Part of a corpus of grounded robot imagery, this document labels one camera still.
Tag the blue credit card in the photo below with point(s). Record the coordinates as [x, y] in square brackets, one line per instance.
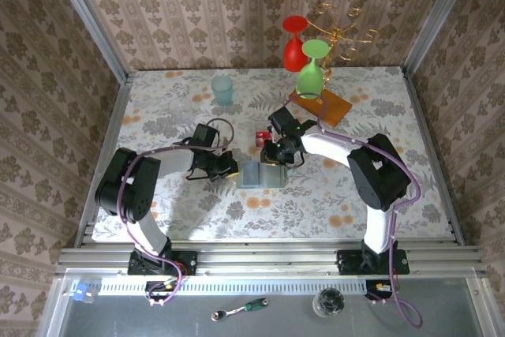
[249, 175]

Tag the red card packet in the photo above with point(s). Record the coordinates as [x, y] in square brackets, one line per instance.
[262, 139]

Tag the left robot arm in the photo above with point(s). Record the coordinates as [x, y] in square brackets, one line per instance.
[126, 187]

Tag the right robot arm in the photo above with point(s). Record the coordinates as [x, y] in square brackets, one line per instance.
[378, 175]

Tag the floral tablecloth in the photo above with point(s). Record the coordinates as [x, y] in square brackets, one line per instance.
[296, 210]

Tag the clear plastic cup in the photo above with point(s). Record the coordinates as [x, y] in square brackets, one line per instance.
[180, 108]

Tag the teal plastic cup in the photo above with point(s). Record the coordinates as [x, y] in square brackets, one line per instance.
[222, 92]

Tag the green plastic wine glass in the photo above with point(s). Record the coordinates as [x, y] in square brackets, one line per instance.
[311, 80]

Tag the red plastic wine glass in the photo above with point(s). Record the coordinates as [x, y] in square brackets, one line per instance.
[294, 57]

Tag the black box yellow connector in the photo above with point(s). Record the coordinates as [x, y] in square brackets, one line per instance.
[159, 287]
[376, 287]

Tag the clear jar black contents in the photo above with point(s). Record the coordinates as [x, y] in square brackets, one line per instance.
[328, 302]

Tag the grey metal tray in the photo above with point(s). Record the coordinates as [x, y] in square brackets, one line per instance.
[118, 317]

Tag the small blue white box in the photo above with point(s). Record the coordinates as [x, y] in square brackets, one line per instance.
[81, 293]

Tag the long aluminium base rail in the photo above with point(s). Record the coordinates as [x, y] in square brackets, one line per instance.
[268, 258]

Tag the aluminium side rail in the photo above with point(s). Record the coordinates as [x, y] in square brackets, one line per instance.
[432, 155]
[105, 155]

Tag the aluminium frame post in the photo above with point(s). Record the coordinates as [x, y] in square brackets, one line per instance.
[90, 17]
[438, 17]

